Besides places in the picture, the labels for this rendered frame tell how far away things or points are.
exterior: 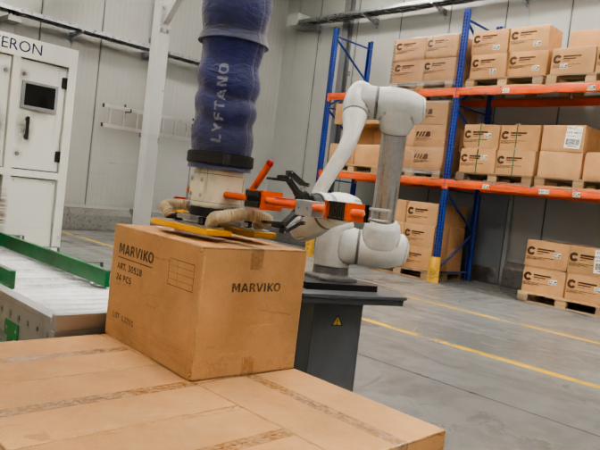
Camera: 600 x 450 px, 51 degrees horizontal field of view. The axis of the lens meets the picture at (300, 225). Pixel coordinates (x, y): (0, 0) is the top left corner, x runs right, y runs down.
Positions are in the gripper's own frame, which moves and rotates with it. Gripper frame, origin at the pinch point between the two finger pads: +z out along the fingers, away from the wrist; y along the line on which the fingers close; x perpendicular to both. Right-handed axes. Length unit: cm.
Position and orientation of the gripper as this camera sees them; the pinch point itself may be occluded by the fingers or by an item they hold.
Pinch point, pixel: (269, 200)
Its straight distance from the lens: 195.2
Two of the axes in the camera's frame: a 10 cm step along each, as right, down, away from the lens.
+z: -7.2, -0.5, -6.9
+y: -1.2, 9.9, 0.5
